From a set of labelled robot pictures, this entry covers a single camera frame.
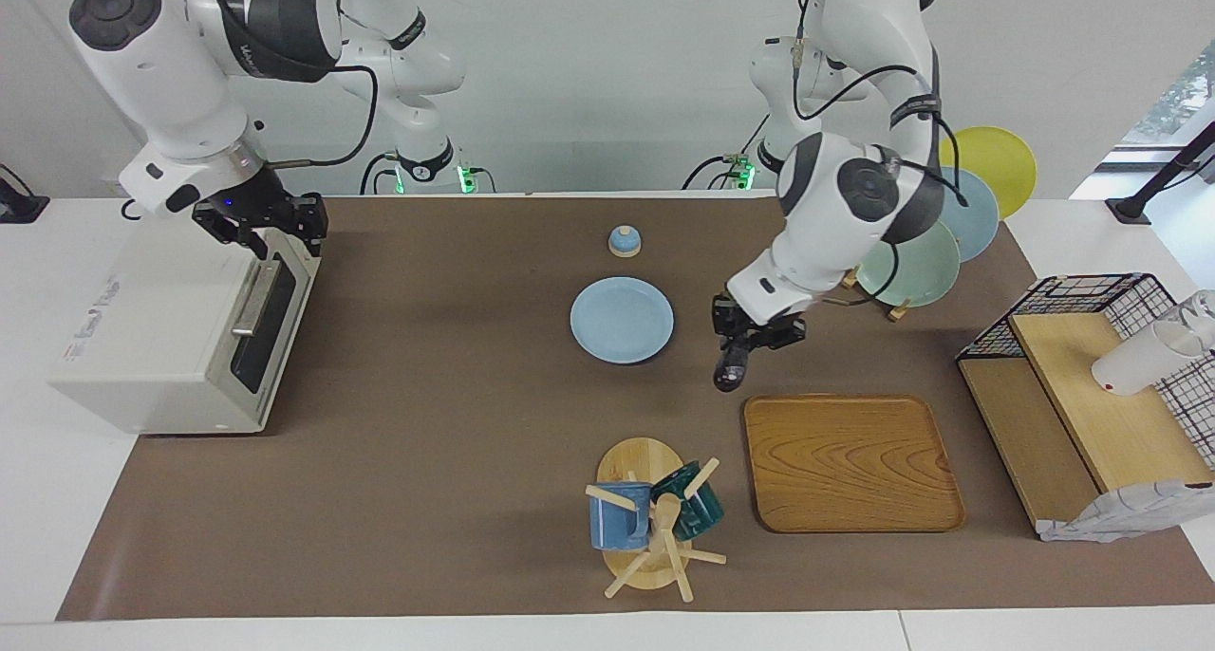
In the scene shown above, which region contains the wooden shelf with wire mesh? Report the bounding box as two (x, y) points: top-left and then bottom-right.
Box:
(957, 273), (1215, 538)

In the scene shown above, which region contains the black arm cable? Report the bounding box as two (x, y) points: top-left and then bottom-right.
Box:
(793, 0), (969, 306)
(266, 63), (381, 170)

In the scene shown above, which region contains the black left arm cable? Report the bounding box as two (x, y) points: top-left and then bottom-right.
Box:
(793, 0), (969, 306)

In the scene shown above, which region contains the light blue round plate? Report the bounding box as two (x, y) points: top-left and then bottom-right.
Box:
(935, 167), (1000, 263)
(570, 276), (676, 364)

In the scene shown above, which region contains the brown table mat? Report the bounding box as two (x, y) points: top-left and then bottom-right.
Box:
(55, 195), (1215, 622)

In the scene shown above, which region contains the wooden serving tray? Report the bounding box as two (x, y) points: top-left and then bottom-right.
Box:
(743, 394), (967, 534)

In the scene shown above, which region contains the cream toaster oven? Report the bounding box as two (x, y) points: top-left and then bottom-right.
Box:
(47, 200), (322, 436)

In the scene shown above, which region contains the glass oven door with handle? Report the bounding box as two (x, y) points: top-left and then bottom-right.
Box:
(223, 232), (322, 424)

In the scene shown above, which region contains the clear glass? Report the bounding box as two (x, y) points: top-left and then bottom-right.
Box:
(1177, 290), (1215, 348)

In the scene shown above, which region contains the yellow plate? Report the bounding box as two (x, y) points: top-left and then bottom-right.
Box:
(940, 126), (1037, 220)

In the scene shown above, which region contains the black base cable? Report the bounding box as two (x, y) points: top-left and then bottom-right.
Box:
(683, 110), (772, 194)

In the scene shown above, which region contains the white cup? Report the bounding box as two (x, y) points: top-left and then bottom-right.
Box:
(1092, 321), (1206, 397)

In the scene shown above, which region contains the dark purple eggplant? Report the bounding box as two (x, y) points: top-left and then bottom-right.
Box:
(714, 343), (757, 393)

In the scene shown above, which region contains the grey white patterned cloth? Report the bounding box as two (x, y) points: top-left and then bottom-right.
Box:
(1037, 478), (1215, 544)

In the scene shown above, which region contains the wooden mug tree stand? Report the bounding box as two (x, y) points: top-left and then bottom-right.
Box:
(585, 437), (728, 603)

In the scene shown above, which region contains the black table clamp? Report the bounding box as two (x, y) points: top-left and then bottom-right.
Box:
(0, 164), (50, 225)

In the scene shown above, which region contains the dark green mug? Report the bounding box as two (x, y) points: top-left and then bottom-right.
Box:
(651, 461), (726, 542)

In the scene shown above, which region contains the wooden plate rack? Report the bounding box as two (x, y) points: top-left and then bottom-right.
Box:
(841, 264), (914, 322)

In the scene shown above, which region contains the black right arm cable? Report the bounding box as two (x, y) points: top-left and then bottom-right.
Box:
(266, 63), (381, 170)

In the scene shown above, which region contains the blue mug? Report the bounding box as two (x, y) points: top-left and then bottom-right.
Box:
(589, 481), (654, 551)

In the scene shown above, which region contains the black stand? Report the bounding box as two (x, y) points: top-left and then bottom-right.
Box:
(1106, 120), (1215, 225)

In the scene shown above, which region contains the pale green plate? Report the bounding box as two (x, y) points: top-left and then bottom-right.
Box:
(857, 219), (962, 307)

